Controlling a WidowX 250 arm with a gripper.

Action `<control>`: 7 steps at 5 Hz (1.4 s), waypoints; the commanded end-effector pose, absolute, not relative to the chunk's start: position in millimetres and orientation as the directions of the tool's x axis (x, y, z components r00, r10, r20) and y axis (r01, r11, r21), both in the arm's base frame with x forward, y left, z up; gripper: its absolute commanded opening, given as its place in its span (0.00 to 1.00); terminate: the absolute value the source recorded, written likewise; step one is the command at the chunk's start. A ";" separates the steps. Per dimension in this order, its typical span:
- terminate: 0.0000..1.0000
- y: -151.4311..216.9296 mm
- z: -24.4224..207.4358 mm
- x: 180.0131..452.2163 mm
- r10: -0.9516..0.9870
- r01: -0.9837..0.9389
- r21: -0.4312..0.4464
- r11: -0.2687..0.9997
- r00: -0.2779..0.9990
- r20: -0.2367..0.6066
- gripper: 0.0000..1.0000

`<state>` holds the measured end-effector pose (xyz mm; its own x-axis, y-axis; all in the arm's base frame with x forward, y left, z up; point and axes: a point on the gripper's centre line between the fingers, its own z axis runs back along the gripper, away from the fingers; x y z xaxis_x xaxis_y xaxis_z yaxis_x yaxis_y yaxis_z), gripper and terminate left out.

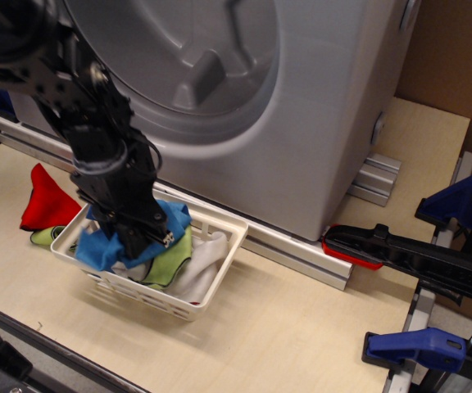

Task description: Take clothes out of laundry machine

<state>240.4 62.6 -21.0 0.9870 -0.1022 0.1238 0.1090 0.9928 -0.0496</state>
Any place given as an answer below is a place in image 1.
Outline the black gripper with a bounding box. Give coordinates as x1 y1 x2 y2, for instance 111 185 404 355
71 155 174 259

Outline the dark blue cloth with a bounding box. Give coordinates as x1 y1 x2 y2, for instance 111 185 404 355
75 200 192 271

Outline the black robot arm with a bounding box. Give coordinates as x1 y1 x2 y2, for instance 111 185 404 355
0 1 174 259

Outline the grey toy laundry machine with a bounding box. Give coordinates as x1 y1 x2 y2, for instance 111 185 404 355
0 0 421 242

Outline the green cloth black trim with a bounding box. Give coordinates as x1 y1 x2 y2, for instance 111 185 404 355
141 226 193 290

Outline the white cloth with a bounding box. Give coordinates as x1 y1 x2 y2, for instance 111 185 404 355
112 231 229 304

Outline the white plastic basket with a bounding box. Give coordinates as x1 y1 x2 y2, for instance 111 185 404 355
51 191 248 321

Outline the small green cloth on table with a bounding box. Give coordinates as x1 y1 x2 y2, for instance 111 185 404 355
29 225 66 246

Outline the red cloth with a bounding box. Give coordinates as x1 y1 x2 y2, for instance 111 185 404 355
20 164 81 232

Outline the short aluminium extrusion block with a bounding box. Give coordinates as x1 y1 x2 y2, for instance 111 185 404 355
347 153 402 207

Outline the blue clamp lower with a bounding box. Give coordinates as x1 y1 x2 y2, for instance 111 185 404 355
361 327 472 381

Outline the blue Irwin clamp upper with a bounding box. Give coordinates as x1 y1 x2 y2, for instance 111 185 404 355
415 175 472 231

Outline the cardboard box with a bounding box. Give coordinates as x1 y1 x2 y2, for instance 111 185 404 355
397 1 472 152

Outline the aluminium extrusion rail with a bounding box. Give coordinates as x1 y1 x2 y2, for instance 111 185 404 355
0 116 352 291

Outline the metal table frame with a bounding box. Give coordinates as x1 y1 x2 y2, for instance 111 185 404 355
0 311 145 392

